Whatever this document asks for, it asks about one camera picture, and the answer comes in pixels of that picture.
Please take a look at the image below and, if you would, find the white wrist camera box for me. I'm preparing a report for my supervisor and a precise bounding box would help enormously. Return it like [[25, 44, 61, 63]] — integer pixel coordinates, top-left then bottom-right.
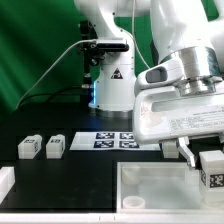
[[134, 58, 184, 94]]

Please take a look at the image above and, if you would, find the white front rail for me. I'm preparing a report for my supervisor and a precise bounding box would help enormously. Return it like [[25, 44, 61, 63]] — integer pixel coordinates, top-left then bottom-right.
[[0, 213, 224, 224]]

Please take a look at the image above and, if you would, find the black camera on stand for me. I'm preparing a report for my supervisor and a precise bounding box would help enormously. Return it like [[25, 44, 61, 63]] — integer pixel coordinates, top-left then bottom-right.
[[79, 21, 133, 104]]

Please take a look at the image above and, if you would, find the grey camera cable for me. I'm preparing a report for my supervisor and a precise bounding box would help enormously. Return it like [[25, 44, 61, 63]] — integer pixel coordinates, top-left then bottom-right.
[[15, 39, 98, 110]]

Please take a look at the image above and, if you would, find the black cable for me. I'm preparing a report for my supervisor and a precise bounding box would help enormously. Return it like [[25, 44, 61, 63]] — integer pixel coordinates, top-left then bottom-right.
[[18, 86, 84, 108]]

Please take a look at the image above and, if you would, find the grey right cable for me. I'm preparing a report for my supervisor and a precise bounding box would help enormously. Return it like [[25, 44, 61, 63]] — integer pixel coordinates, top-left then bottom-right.
[[131, 0, 151, 70]]

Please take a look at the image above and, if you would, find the left white obstacle block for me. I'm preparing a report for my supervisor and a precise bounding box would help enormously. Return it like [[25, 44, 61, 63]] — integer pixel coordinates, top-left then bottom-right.
[[0, 167, 15, 204]]

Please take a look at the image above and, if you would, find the white marker sheet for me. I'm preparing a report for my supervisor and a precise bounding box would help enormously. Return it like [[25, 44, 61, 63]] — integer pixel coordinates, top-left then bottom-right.
[[70, 131, 160, 151]]

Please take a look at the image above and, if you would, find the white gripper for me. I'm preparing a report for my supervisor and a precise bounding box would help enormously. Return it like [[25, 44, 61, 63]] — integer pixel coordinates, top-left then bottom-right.
[[133, 87, 224, 169]]

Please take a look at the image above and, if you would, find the white square tabletop part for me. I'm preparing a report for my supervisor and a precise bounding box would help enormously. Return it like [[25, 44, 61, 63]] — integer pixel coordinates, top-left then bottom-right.
[[116, 162, 224, 215]]

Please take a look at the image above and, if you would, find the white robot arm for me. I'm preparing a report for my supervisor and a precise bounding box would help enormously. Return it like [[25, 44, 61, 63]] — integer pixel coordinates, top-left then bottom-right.
[[74, 0, 224, 168]]

